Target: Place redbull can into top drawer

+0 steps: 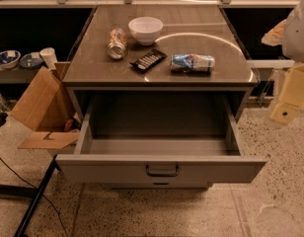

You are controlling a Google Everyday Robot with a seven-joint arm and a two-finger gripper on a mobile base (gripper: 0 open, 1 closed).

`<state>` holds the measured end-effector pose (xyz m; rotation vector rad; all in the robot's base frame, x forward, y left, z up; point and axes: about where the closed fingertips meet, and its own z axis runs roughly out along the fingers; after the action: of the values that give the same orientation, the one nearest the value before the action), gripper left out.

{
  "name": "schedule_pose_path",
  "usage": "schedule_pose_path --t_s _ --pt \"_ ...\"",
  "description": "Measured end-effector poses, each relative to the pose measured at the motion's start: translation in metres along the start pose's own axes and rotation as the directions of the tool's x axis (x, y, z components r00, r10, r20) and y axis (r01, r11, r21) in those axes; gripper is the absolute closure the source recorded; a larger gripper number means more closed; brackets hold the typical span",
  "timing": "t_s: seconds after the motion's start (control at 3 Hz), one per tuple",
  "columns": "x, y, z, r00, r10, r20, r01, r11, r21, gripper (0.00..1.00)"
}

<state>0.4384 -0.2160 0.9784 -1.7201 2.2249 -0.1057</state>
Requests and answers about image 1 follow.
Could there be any black metal floor bar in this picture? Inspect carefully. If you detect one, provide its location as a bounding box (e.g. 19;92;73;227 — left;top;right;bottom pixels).
0;159;58;237

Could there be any white paper cup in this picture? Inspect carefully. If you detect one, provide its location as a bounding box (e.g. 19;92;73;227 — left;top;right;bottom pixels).
39;47;57;69

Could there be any blue patterned bowl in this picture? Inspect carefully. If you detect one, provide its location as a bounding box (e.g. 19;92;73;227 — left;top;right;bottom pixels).
0;50;21;69

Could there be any brown cardboard box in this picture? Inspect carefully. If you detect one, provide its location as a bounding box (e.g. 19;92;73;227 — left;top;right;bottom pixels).
10;67;79;150

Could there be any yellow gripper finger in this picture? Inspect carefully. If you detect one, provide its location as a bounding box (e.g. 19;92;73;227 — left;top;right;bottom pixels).
269;63;304;124

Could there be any grey drawer cabinet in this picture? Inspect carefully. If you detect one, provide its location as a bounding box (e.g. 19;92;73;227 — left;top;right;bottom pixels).
63;4;257;118

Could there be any blue silver redbull can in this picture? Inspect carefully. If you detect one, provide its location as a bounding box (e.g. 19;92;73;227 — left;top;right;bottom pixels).
170;54;215;73

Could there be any orange soda can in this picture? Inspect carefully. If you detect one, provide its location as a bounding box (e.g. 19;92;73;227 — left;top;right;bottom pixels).
108;28;127;60

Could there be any white bowl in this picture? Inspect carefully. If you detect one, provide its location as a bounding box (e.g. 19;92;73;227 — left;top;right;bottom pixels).
128;17;163;45

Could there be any black snack bar wrapper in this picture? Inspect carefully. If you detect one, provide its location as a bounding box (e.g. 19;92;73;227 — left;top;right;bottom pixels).
131;48;167;72

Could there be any open grey top drawer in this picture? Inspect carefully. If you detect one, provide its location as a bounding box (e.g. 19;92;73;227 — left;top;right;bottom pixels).
56;92;266;188

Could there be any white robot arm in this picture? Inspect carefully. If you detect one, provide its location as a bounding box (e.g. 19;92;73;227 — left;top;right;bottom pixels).
262;0;304;124

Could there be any black floor cable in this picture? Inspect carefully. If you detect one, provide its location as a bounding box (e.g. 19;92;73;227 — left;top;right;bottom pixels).
0;150;69;237

